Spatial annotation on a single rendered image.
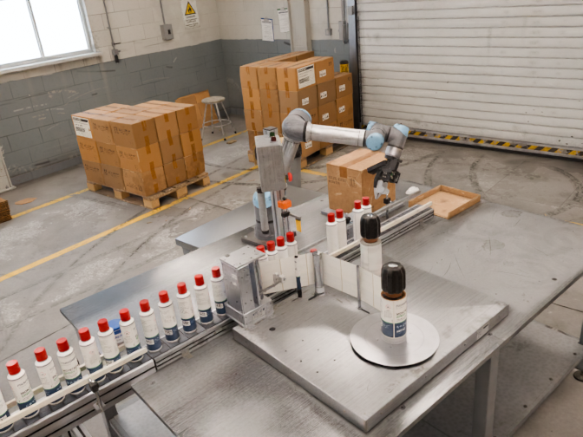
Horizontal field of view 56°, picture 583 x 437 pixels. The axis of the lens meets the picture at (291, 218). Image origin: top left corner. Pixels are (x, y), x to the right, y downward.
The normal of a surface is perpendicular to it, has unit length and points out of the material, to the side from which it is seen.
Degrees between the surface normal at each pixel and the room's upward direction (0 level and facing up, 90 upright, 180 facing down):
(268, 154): 90
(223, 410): 0
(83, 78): 90
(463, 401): 1
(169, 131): 91
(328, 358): 0
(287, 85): 91
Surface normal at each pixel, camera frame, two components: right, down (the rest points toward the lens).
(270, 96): -0.61, 0.35
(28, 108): 0.76, 0.21
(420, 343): -0.09, -0.91
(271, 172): 0.11, 0.40
